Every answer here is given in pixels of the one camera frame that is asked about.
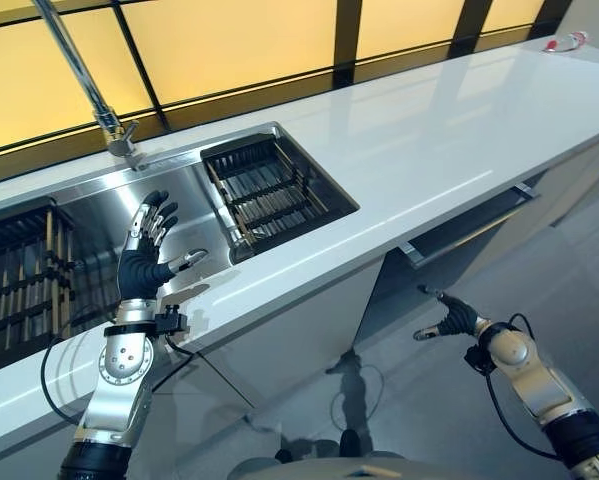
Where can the robot right leg black foot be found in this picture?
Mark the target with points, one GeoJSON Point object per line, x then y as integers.
{"type": "Point", "coordinates": [350, 442]}

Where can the clear bottle red label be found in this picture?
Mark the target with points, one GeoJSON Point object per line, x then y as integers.
{"type": "Point", "coordinates": [566, 42]}

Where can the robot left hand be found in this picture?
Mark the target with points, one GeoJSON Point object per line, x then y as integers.
{"type": "Point", "coordinates": [136, 270]}

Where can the white cabinet front panel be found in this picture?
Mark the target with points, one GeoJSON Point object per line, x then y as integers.
{"type": "Point", "coordinates": [289, 330]}

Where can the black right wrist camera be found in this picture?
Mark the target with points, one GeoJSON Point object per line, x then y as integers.
{"type": "Point", "coordinates": [479, 360]}

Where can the robot leg black foot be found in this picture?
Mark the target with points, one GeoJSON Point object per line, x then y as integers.
{"type": "Point", "coordinates": [350, 442]}
{"type": "Point", "coordinates": [284, 456]}

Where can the robot grey torso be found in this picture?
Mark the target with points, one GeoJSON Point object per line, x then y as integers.
{"type": "Point", "coordinates": [329, 470]}

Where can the black dish rack with rods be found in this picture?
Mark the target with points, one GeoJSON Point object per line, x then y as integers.
{"type": "Point", "coordinates": [264, 195]}
{"type": "Point", "coordinates": [19, 280]}

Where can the stainless steel sink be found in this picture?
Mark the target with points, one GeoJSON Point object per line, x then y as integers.
{"type": "Point", "coordinates": [104, 210]}

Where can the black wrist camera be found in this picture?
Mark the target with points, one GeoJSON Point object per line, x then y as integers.
{"type": "Point", "coordinates": [171, 320]}
{"type": "Point", "coordinates": [479, 360]}

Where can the robot right silver arm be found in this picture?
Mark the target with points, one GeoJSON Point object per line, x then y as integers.
{"type": "Point", "coordinates": [539, 385]}

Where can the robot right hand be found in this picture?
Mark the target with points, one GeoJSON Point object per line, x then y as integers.
{"type": "Point", "coordinates": [459, 317]}

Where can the dishwasher with rack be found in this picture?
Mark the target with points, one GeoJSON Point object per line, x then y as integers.
{"type": "Point", "coordinates": [409, 280]}

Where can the chrome kitchen faucet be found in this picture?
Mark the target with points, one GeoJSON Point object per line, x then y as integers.
{"type": "Point", "coordinates": [74, 55]}

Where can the robot left silver arm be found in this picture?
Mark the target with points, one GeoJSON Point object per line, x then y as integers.
{"type": "Point", "coordinates": [119, 380]}

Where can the robot left leg black foot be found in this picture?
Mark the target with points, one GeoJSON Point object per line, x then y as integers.
{"type": "Point", "coordinates": [284, 456]}

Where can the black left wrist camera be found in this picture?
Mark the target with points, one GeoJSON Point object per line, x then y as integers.
{"type": "Point", "coordinates": [171, 320]}

